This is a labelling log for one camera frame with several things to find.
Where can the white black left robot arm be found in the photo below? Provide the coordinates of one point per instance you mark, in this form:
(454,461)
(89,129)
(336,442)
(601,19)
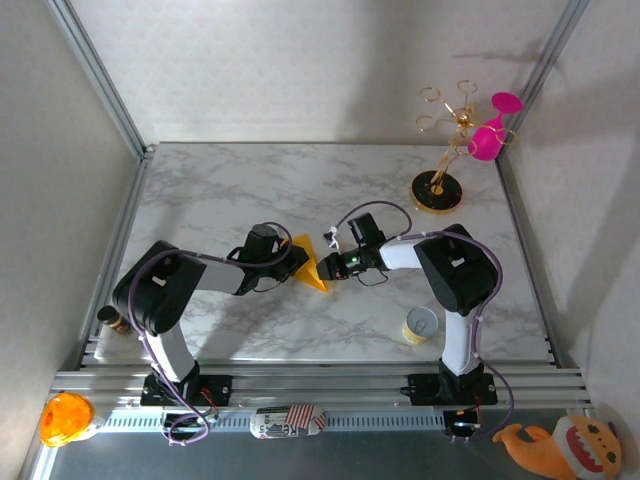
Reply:
(155,290)

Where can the black controller box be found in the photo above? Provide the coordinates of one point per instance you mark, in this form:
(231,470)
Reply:
(462,420)
(182,422)

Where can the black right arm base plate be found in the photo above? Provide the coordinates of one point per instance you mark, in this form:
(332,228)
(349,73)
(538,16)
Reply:
(422,387)

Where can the orange plastic ball toy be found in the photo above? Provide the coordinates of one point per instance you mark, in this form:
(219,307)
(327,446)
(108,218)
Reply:
(65,417)

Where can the orange plush monster toy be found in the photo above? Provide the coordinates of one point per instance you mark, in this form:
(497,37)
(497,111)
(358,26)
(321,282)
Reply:
(575,450)

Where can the pink wine glass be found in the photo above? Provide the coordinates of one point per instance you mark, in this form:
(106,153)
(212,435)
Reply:
(487,142)

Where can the yellow tin can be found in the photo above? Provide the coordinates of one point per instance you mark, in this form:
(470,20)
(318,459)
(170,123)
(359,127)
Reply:
(420,325)

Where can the aluminium frame post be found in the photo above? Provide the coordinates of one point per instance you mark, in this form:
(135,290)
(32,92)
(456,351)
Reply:
(555,50)
(101,75)

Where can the gold cup holder stand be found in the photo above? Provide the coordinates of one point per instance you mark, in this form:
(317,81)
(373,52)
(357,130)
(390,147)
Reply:
(437,192)

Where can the crushed printed drink can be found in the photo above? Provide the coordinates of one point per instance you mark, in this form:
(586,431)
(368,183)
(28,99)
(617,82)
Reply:
(280,425)

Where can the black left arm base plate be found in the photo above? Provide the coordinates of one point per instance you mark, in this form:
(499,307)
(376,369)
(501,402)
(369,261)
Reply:
(220,387)

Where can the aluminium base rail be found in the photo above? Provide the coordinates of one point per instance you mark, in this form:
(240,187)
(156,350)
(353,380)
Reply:
(325,387)

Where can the yellow paper sheet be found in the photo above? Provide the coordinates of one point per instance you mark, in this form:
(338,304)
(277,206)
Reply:
(312,281)

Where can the aluminium side rail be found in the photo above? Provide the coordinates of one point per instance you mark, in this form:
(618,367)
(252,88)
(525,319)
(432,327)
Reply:
(121,225)
(525,225)

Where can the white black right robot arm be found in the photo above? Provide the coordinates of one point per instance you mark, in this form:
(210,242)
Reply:
(450,270)

